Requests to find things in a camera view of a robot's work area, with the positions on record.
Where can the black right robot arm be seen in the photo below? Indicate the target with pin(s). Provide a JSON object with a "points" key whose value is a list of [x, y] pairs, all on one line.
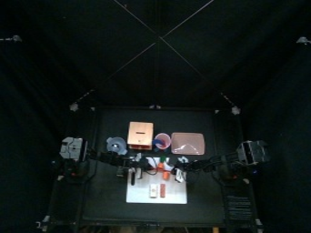
{"points": [[219, 159]]}

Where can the light blue toy bowl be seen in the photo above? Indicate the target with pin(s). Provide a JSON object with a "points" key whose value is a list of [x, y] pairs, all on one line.
{"points": [[117, 144]]}

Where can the grey frame clamp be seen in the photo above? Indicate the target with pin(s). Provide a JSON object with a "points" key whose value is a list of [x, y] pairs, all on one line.
{"points": [[235, 110], [303, 40], [16, 38], [74, 106]]}

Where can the copper toy toaster box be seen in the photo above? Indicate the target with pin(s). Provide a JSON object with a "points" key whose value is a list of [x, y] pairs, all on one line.
{"points": [[141, 135]]}

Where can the white text label sticker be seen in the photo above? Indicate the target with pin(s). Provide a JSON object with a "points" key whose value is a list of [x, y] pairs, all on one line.
{"points": [[238, 206]]}

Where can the white cutting board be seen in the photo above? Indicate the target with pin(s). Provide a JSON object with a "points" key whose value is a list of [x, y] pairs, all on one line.
{"points": [[162, 197]]}

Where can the pink square plate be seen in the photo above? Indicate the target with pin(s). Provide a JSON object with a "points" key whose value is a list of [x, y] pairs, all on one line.
{"points": [[187, 143]]}

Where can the red toy food block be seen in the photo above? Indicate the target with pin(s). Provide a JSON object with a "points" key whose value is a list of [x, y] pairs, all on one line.
{"points": [[163, 190]]}

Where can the orange toy carrot green top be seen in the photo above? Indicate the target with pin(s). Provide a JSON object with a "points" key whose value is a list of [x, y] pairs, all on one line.
{"points": [[161, 164]]}

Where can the white toy food block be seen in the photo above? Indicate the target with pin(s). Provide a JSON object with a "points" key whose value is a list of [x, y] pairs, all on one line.
{"points": [[154, 190]]}

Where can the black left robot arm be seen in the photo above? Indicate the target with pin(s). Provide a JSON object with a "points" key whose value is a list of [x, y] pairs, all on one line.
{"points": [[106, 157]]}

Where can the pink toy cup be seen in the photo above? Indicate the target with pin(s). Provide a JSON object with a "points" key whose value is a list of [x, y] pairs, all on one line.
{"points": [[163, 140]]}

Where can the blue toy utensil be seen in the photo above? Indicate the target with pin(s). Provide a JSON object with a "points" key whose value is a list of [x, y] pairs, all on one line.
{"points": [[159, 143]]}

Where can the orange toy carrot piece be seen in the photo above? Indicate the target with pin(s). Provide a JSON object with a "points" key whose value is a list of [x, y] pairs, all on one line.
{"points": [[166, 175]]}

